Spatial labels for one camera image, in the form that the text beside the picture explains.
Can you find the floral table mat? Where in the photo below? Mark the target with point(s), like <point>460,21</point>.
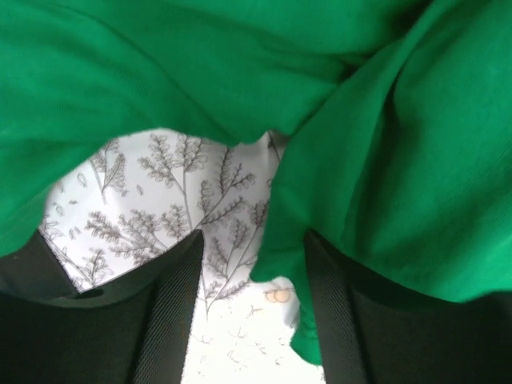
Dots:
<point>139,196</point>

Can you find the green t shirt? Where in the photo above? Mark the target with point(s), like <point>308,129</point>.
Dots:
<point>398,115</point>

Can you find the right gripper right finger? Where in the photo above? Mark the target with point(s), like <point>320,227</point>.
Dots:
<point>372,330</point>

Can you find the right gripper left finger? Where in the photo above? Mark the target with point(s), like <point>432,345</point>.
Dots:
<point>133,329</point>

